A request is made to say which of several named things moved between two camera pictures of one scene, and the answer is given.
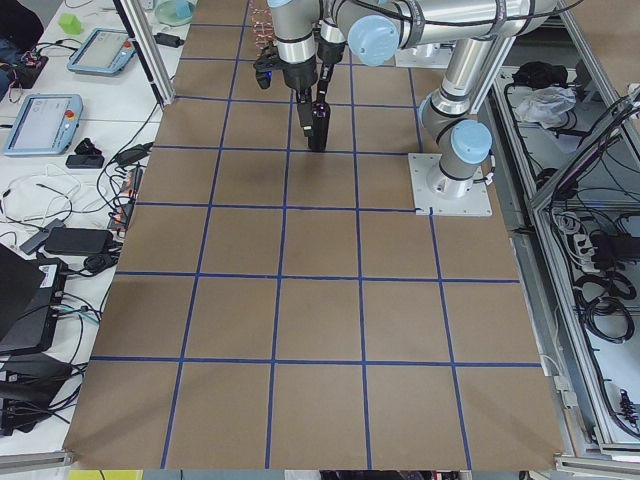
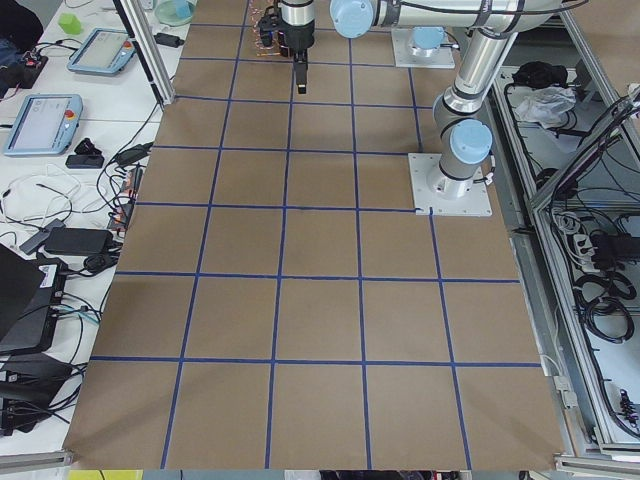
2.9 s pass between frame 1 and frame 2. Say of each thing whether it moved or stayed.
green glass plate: stayed
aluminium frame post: stayed
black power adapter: stayed
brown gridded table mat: stayed
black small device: stayed
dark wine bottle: moved
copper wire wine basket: stayed
